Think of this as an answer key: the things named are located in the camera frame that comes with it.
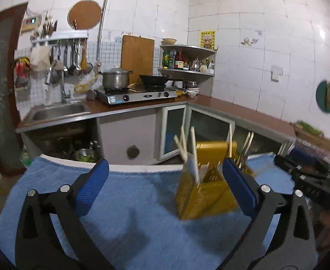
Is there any green round board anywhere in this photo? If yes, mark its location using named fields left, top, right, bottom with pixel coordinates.
left=316, top=80, right=330, bottom=114

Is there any blue fluffy towel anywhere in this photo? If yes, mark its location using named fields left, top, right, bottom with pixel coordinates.
left=0, top=152, right=321, bottom=270

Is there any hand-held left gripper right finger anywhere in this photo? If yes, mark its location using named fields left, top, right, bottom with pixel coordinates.
left=220, top=157, right=316, bottom=270

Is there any board with green vegetables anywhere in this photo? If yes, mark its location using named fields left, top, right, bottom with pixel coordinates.
left=291, top=121, right=330, bottom=156

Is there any stack of small bowls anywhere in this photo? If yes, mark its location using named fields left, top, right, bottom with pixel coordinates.
left=186, top=81, right=201, bottom=96

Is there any steel faucet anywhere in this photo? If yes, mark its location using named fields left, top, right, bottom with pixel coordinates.
left=60, top=67, right=70, bottom=104

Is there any steel bowl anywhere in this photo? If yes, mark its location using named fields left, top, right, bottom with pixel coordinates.
left=73, top=147, right=97, bottom=162

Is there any wooden cutting board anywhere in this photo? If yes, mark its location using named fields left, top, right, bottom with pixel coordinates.
left=120, top=35, right=155, bottom=84

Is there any black wok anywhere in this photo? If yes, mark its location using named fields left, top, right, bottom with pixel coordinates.
left=138, top=74, right=184, bottom=86

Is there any metal wall utensil rack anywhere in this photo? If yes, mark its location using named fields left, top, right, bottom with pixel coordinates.
left=31, top=31, right=89, bottom=46

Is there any steel sink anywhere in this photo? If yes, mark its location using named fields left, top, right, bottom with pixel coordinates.
left=23, top=102, right=91, bottom=123

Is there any metal wall pipe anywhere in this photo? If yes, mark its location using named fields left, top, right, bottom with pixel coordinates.
left=96, top=0, right=114, bottom=63

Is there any round woven tray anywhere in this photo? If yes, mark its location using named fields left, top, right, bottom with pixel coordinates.
left=67, top=0, right=103, bottom=31

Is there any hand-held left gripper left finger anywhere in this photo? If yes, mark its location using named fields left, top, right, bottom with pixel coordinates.
left=15, top=158, right=116, bottom=270

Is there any steel gas stove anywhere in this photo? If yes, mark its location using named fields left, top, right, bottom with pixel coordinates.
left=94, top=85, right=180, bottom=106

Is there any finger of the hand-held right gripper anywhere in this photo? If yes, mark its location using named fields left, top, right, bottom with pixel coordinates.
left=290, top=148, right=330, bottom=174
left=274, top=154, right=304, bottom=180

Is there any yellow slotted utensil holder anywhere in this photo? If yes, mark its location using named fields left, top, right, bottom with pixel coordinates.
left=176, top=141, right=257, bottom=221

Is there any steel pot with lid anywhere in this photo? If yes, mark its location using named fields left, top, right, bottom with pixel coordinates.
left=98, top=67, right=133, bottom=89

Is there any red and yellow cloth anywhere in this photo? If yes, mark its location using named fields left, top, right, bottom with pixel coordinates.
left=14, top=57, right=31, bottom=80

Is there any glass cabinet door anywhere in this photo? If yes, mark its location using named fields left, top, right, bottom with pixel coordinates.
left=159, top=104, right=188, bottom=160

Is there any wall box with red display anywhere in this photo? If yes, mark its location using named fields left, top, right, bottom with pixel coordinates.
left=21, top=15, right=42, bottom=32

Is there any yellow hose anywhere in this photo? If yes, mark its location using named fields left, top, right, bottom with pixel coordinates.
left=74, top=74, right=100, bottom=93

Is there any yellow wall poster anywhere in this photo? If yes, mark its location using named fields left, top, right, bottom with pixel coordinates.
left=200, top=30, right=216, bottom=50

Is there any kitchen counter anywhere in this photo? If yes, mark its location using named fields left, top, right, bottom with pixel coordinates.
left=16, top=94, right=298, bottom=175

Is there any corner wall shelf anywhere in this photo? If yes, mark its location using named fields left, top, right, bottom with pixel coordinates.
left=158, top=44, right=219, bottom=97

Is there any knife and chopstick cup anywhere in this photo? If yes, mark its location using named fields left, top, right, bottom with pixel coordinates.
left=41, top=15, right=58, bottom=37

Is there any white hanging cloth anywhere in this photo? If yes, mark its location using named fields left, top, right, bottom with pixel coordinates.
left=30, top=45, right=52, bottom=71

